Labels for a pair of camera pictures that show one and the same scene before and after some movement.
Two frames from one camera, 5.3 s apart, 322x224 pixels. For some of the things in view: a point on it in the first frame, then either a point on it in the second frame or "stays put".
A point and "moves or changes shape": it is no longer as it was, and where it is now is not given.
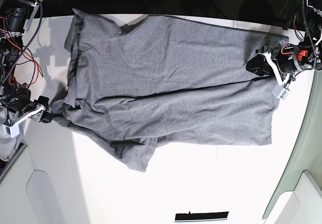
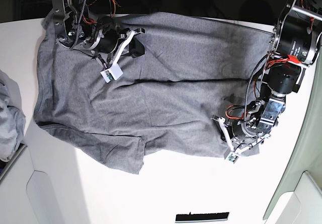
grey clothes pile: (8, 145) stays put
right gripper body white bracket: (268, 55) to (239, 150)
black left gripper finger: (46, 117) to (136, 48)
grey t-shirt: (164, 80) moves or changes shape
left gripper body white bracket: (36, 112) to (129, 35)
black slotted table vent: (195, 217) stays put
